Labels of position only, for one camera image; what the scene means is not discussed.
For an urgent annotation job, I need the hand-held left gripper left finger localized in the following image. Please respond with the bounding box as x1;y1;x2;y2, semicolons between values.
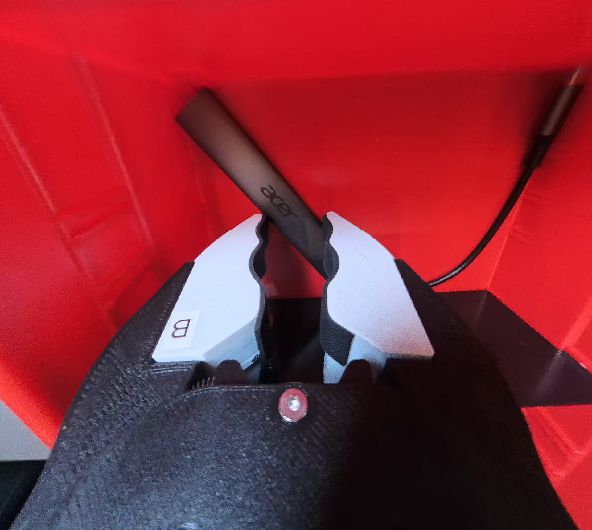
152;213;270;371

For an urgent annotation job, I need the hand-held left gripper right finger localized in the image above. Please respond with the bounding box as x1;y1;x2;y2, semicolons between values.
320;211;435;385

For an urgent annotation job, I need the red plastic bin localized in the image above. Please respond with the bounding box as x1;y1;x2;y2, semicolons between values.
0;0;592;530

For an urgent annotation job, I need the thin black hub cable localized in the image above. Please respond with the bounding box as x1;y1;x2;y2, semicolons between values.
428;70;584;287

